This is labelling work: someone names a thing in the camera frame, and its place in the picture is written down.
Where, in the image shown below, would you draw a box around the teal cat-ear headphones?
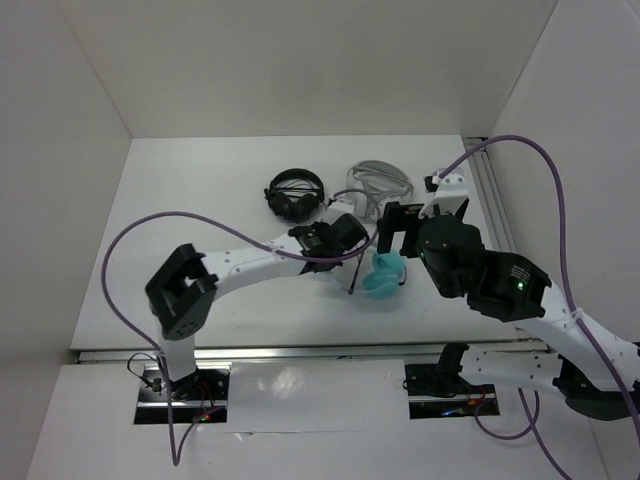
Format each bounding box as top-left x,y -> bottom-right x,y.
332,249 -> 409,304

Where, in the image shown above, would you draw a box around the thin black headphone cable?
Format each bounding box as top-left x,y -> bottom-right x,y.
347,239 -> 409,296

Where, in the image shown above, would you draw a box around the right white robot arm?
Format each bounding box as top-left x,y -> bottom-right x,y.
378,202 -> 639,421

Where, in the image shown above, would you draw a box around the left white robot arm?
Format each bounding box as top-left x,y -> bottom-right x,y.
145,214 -> 370,399

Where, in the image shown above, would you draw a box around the white grey headphones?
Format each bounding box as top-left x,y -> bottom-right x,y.
346,160 -> 414,221

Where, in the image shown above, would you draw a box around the black headphones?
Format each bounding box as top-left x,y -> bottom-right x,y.
264,168 -> 325,224

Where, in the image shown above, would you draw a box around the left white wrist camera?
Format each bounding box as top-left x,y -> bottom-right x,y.
326,192 -> 356,216

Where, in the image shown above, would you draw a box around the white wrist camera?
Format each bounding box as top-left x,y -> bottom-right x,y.
419,168 -> 469,219
326,192 -> 356,216

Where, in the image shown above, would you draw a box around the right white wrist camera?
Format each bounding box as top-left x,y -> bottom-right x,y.
419,168 -> 469,219

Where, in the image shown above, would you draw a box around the aluminium rail right side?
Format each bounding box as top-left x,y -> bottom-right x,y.
467,147 -> 515,252

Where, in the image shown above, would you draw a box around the aluminium rail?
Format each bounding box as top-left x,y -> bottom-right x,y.
77,340 -> 551,366
467,147 -> 515,252

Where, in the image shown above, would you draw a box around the aluminium rail front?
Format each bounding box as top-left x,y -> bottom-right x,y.
77,340 -> 551,366

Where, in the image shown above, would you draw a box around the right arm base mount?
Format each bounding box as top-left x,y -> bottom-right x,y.
402,364 -> 500,420

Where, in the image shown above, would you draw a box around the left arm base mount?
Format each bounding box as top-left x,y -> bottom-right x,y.
134,364 -> 230,425

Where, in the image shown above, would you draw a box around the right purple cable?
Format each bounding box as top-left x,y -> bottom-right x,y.
432,133 -> 640,480

